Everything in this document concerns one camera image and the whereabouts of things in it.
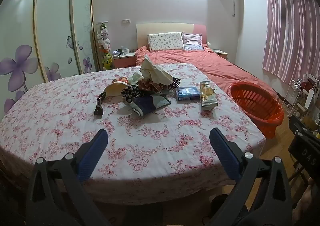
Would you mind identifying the paper noodle cup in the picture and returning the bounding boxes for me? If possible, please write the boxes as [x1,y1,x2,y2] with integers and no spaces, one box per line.
[104,77,129,98]

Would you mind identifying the yellow snack packet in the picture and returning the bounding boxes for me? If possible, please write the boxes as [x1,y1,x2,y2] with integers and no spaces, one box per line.
[199,81,218,112]

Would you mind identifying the dark daisy print cloth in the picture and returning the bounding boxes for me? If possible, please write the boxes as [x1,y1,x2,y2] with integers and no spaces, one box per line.
[121,84,144,104]

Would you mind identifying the floral pillow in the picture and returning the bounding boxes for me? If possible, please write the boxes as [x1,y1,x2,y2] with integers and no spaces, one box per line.
[147,32,185,52]

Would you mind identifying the grey-green sock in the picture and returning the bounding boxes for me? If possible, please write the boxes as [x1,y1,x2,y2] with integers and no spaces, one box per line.
[131,94,172,116]

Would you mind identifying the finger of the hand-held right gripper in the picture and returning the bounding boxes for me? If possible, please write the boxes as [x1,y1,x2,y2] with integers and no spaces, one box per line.
[288,115,318,139]

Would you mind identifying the black comb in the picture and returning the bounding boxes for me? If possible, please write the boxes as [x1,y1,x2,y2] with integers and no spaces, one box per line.
[94,92,107,116]

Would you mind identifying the orange plastic basket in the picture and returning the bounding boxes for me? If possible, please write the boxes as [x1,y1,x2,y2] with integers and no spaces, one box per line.
[228,82,285,139]

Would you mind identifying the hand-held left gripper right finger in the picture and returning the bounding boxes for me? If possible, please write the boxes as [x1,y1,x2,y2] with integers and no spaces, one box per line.
[209,127,293,226]

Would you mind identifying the clear tube of plush toys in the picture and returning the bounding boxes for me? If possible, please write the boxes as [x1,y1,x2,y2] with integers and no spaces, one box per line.
[96,22,113,71]

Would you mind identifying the red plaid cloth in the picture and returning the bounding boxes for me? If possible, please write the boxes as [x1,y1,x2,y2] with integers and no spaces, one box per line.
[136,79,173,96]

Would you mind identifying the pink satin curtain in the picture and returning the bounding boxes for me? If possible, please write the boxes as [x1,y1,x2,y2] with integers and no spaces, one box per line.
[262,0,320,86]

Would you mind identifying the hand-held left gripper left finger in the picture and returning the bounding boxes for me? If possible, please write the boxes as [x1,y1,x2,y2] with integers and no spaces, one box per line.
[25,128,113,226]

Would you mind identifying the wardrobe with purple flowers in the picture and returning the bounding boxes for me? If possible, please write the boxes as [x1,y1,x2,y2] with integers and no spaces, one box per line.
[0,0,98,116]

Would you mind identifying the cream cloth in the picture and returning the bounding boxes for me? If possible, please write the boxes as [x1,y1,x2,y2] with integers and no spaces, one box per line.
[140,56,173,84]

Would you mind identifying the blue cardboard box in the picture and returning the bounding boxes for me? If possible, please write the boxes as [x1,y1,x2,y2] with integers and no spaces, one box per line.
[174,87,201,102]

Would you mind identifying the bed with pink cover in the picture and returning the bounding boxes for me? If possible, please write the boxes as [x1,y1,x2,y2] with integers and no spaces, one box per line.
[135,45,279,100]

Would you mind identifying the white wire rack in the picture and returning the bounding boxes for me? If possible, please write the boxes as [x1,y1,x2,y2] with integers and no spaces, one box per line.
[282,79,304,118]

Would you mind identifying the small wooden nightstand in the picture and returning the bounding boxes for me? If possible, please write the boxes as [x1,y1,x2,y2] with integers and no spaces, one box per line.
[212,49,229,61]

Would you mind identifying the striped lilac pillow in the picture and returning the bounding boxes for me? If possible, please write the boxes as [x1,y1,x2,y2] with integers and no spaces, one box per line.
[182,32,203,51]

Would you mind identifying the person's right hand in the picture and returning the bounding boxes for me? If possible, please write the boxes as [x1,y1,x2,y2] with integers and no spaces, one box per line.
[294,177,320,222]

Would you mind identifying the beige pink bed headboard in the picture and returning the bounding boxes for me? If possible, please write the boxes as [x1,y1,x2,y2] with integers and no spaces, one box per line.
[136,23,208,51]

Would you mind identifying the pink white nightstand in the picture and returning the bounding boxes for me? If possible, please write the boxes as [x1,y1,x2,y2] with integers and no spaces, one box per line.
[112,52,137,69]

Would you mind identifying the light green sock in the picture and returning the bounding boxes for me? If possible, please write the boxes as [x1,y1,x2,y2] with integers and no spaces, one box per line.
[130,71,144,85]

